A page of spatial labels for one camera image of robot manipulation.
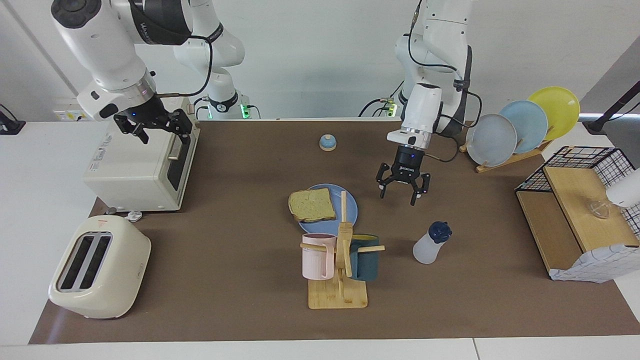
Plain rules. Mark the white wall socket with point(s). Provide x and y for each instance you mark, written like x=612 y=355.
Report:
x=65 y=115

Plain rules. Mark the pale grey plate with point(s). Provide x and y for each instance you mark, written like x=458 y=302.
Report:
x=492 y=140

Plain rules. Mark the wooden shelf box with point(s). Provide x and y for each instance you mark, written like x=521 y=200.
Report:
x=575 y=210

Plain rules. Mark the pink mug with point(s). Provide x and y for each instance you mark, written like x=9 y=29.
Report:
x=315 y=260

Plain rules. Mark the slice of toast bread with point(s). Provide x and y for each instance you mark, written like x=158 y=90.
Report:
x=312 y=205

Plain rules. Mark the white toaster oven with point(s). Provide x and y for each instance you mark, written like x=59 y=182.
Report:
x=130 y=175

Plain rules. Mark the clear glass cup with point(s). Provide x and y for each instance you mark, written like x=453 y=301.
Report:
x=599 y=209

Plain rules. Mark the brown table mat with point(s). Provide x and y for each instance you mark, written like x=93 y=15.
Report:
x=225 y=200

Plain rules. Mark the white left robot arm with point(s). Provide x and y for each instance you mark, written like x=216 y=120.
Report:
x=435 y=75

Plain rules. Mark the black stand pole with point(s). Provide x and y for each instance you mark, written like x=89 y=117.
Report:
x=615 y=107

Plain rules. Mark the white cylinder object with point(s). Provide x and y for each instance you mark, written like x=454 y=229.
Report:
x=627 y=192

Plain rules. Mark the periwinkle blue plate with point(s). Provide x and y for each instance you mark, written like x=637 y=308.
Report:
x=347 y=210

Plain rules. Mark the dark teal mug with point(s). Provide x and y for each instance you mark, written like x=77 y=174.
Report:
x=365 y=265

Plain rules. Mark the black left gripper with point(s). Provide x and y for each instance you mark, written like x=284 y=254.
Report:
x=407 y=162

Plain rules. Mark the yellow plate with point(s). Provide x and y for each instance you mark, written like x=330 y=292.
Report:
x=560 y=110

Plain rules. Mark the light blue plate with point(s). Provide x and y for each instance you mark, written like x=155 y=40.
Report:
x=530 y=125

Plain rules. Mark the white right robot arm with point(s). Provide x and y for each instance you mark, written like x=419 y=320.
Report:
x=105 y=45

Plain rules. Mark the wooden dish rack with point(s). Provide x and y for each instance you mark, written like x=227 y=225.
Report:
x=505 y=161

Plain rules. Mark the wooden mug tree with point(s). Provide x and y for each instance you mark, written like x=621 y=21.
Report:
x=337 y=297

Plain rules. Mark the cream two-slot toaster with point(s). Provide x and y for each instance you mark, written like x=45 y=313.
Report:
x=100 y=270

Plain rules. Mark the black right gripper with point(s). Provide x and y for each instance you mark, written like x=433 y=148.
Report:
x=145 y=112

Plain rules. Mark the black clamp device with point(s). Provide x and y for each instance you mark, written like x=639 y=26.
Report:
x=10 y=125

